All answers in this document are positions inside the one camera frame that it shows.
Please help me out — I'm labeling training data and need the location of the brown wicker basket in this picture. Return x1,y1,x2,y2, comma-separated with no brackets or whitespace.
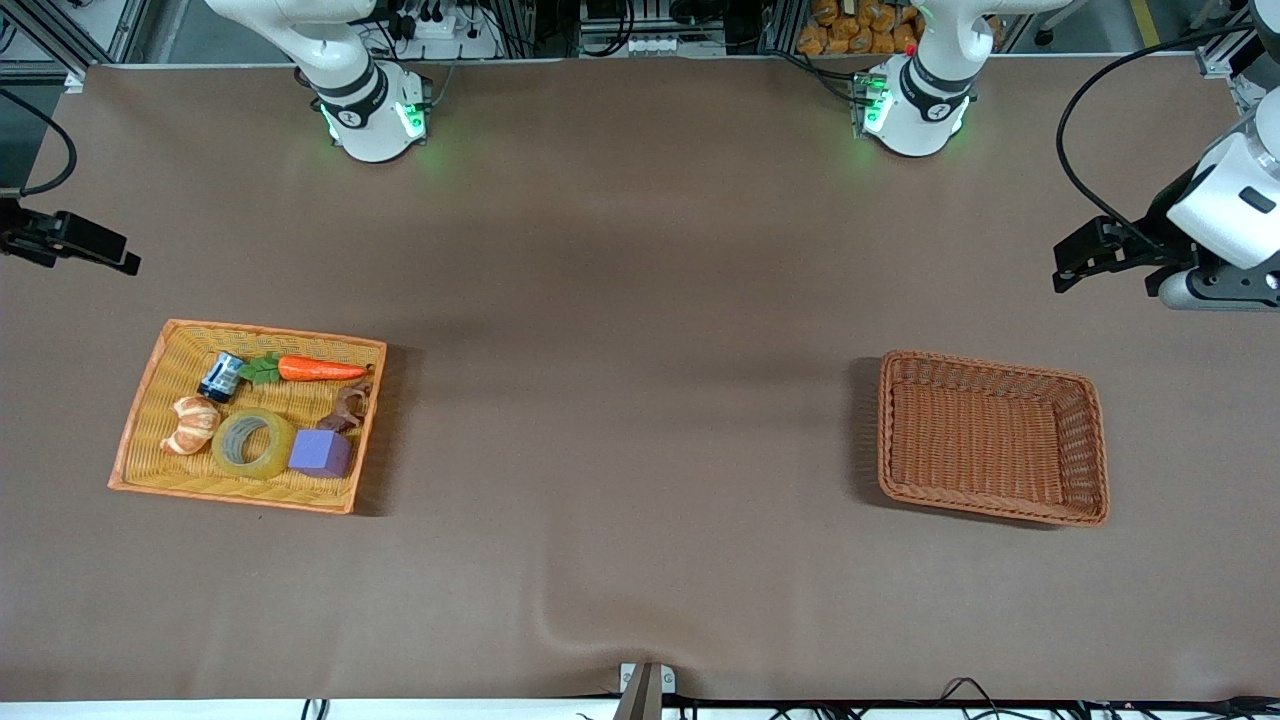
878,350,1111,528

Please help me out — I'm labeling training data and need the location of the purple foam cube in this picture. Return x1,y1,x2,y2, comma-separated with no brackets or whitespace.
288,429,354,480

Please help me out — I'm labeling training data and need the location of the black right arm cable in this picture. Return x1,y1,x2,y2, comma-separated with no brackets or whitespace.
0,88,78,198

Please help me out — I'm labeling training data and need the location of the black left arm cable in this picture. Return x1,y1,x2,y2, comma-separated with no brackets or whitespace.
1055,22,1280,251

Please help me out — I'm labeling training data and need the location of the metal table bracket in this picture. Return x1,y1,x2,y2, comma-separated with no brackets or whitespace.
618,661,677,720

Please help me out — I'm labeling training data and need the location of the yellow clear tape roll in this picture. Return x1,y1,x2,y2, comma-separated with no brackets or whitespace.
210,407,298,481

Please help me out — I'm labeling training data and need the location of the bag of orange buns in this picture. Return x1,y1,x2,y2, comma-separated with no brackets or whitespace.
797,0,923,57

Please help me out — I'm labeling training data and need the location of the white socket strip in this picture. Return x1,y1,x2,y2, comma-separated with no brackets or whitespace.
588,34,693,58

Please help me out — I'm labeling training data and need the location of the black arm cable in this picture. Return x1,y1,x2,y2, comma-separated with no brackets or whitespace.
0,88,78,198
1055,22,1280,251

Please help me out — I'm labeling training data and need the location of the toy croissant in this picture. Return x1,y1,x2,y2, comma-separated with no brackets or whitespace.
160,396,222,457

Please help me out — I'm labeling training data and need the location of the brown toy pretzel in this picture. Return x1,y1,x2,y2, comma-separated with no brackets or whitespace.
317,383,373,434

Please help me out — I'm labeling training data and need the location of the orange woven tray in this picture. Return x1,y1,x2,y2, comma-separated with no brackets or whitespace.
107,319,388,516

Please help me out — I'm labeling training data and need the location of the aluminium frame post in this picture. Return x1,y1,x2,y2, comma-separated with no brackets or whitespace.
0,0,151,93
1195,20,1273,113

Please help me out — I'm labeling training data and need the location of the white power strip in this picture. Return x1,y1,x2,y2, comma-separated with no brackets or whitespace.
412,12,503,59

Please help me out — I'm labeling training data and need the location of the orange toy carrot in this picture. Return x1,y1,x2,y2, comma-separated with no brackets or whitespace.
238,353,371,386

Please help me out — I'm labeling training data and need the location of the blue and white can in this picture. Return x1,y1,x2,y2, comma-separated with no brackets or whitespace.
197,351,246,405

